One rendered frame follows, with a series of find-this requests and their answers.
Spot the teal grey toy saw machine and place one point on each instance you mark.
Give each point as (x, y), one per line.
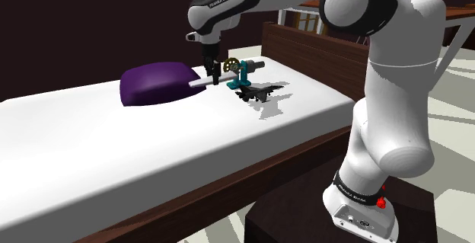
(240, 75)

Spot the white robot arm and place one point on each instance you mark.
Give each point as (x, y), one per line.
(393, 97)

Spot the black toy jet plane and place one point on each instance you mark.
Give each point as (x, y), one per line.
(256, 93)

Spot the purple pillow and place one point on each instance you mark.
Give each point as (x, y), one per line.
(156, 82)

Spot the dark robot stand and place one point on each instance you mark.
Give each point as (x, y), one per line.
(293, 212)

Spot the white bed with brown frame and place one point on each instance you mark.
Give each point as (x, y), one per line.
(122, 149)

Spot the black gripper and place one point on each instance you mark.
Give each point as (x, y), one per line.
(210, 52)

